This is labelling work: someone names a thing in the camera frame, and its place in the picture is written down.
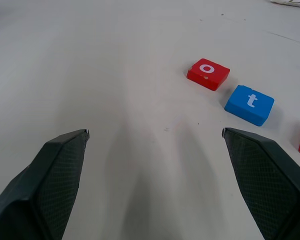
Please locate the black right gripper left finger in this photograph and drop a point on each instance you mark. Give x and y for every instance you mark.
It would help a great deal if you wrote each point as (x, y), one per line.
(47, 190)

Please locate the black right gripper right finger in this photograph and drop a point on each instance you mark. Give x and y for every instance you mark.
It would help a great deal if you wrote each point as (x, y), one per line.
(267, 180)

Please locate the blue letter t tile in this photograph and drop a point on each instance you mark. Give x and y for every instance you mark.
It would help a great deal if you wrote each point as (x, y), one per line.
(250, 106)

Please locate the white cosmetic tube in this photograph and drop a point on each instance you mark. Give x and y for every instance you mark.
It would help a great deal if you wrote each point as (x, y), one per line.
(290, 2)

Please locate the red letter block o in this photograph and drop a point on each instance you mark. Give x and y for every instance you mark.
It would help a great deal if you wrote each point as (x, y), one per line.
(210, 75)

